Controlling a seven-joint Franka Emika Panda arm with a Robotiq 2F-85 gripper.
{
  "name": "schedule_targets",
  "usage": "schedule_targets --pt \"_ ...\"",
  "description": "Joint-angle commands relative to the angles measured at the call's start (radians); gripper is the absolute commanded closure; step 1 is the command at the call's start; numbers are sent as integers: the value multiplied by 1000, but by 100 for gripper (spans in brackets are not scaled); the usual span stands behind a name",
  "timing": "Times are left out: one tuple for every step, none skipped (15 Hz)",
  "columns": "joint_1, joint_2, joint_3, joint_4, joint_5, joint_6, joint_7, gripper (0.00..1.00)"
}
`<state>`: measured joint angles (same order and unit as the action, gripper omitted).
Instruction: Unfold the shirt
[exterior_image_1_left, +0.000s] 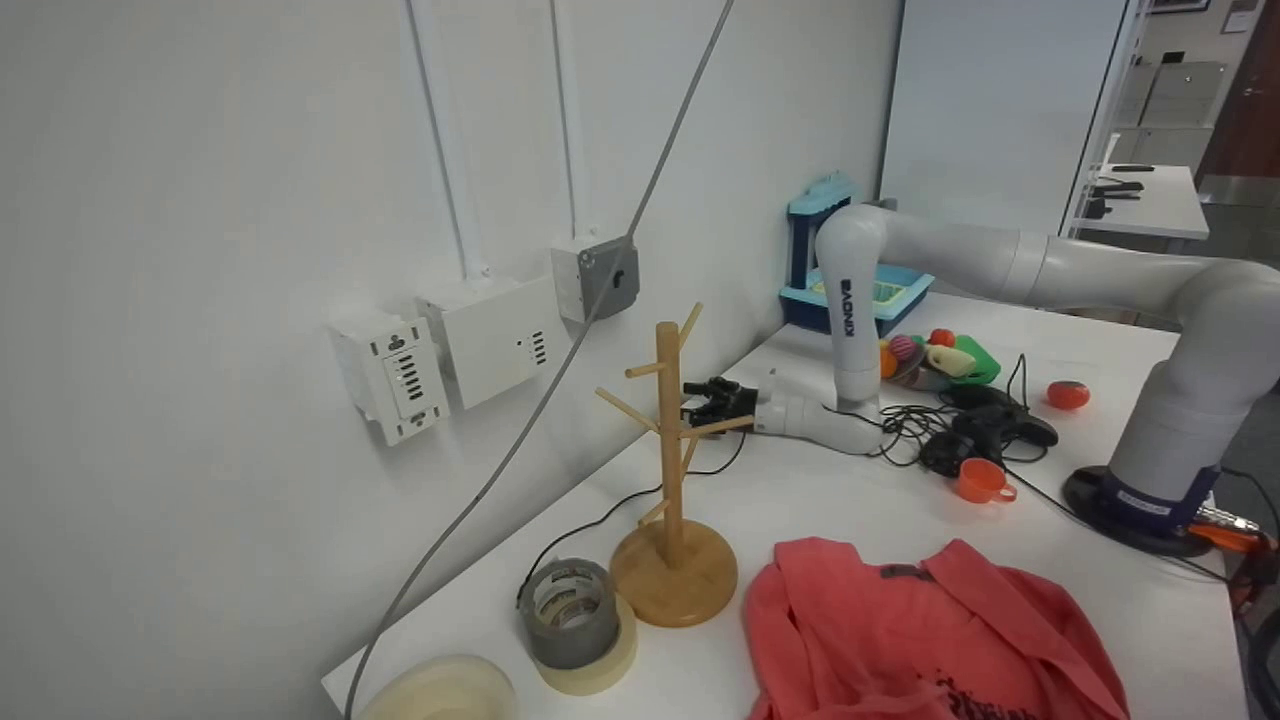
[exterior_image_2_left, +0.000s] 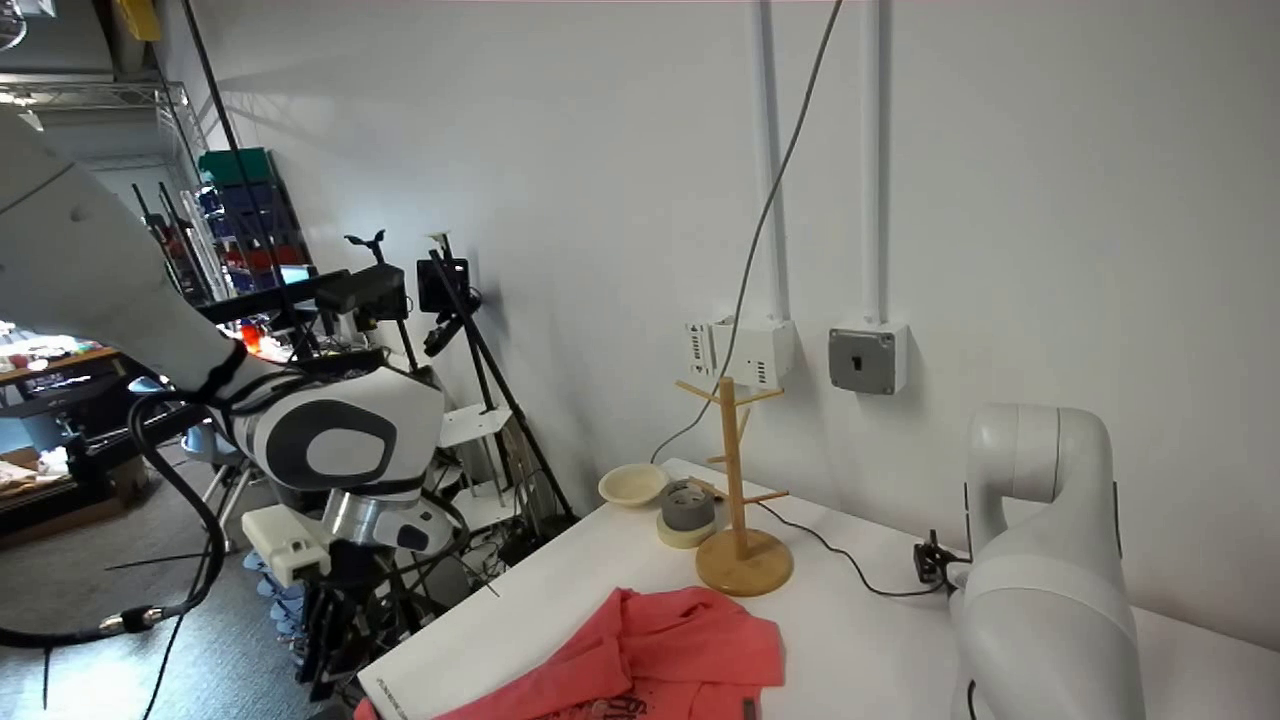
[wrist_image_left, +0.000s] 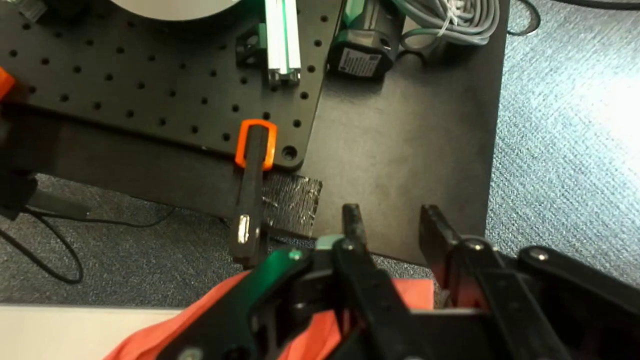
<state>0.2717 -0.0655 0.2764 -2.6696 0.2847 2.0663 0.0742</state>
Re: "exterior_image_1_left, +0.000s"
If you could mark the white idle robot arm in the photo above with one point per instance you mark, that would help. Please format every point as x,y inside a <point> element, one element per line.
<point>1202,344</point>

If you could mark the pink toy ball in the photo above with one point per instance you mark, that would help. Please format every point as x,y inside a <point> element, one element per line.
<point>905,354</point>

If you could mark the small red bowl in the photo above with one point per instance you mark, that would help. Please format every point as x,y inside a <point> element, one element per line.
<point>1066,395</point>

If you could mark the white wall socket box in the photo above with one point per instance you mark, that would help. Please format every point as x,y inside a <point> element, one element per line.
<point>393,374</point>

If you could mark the orange clamp tool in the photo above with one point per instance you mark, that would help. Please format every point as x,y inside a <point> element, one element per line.
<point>1225,538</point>

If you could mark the grey junction box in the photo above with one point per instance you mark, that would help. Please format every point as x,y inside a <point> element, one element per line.
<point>594,278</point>

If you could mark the cream plastic bowl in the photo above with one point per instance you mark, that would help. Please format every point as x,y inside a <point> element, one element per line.
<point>443,695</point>

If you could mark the cream tape roll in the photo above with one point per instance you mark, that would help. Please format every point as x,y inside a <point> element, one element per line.
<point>591,677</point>

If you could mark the white background table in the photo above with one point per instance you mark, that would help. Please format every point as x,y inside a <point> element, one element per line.
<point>1172,201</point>

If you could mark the white wall conduit pipe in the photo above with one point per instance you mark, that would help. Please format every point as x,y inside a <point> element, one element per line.
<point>439,135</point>
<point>560,121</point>

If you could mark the coral pink shirt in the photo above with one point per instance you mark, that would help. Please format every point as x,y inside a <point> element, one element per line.
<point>854,625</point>

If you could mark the black idle arm gripper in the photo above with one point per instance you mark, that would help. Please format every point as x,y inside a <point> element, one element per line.
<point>720,400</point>

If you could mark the yellow plastic toy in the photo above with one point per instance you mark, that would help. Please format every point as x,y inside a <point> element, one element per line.
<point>950,361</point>

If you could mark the green plastic toy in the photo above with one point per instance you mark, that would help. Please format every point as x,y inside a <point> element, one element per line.
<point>983,361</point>

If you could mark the small red toy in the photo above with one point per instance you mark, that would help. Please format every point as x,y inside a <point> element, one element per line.
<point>940,338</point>

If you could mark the wooden mug tree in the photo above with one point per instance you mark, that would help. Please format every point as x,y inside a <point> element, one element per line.
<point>669,443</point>

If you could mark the plain white wall box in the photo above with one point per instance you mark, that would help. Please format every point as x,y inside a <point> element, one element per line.
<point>495,341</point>

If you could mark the small black device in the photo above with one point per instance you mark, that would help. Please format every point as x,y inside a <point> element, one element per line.
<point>1107,201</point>

